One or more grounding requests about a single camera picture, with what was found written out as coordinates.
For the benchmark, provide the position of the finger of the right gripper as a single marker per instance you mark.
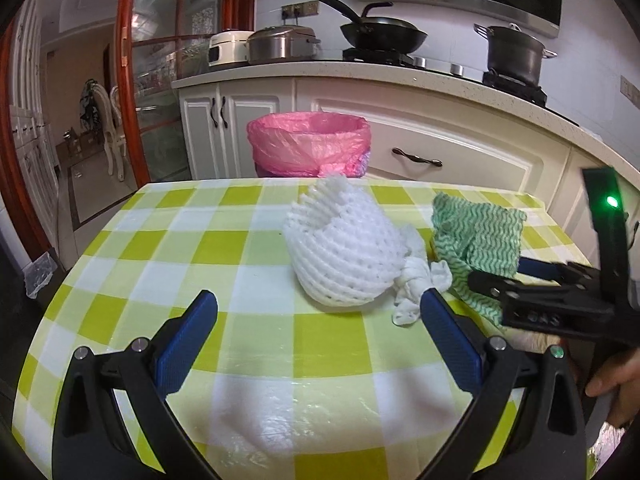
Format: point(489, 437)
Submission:
point(548, 271)

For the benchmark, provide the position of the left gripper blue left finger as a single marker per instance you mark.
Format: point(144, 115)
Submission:
point(180, 340)

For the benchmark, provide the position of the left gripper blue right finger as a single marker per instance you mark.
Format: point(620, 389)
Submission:
point(463, 359)

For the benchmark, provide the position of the white paper towel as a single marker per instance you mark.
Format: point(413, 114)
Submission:
point(417, 275)

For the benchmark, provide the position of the green wavy dish cloth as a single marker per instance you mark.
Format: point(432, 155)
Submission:
point(477, 236)

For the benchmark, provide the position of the white foam fruit net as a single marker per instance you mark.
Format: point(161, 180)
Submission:
point(344, 250)

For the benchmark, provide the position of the white kitchen cabinets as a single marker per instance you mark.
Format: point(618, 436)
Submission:
point(483, 137)

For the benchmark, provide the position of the pink bag trash bin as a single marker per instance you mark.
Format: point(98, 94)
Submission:
point(310, 144)

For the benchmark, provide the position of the person's right hand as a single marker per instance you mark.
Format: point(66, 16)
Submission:
point(620, 373)

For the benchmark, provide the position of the green checkered tablecloth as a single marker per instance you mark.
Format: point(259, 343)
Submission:
point(281, 389)

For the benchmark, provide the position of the black gas stove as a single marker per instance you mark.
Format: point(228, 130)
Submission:
point(501, 83)

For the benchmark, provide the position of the dark stock pot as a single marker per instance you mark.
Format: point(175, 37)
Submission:
point(513, 53)

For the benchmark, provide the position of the white dining chair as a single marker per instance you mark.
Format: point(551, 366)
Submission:
point(99, 112)

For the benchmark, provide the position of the black wok pan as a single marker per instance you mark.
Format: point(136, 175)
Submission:
point(377, 33)

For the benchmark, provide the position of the white rice cooker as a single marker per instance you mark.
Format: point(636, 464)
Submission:
point(228, 48)

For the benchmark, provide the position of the silver rice cooker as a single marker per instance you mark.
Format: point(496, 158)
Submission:
point(284, 43)

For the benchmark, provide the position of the black drawer handle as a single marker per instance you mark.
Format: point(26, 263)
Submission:
point(416, 158)

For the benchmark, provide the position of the wall power outlet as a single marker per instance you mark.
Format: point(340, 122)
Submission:
point(294, 11)

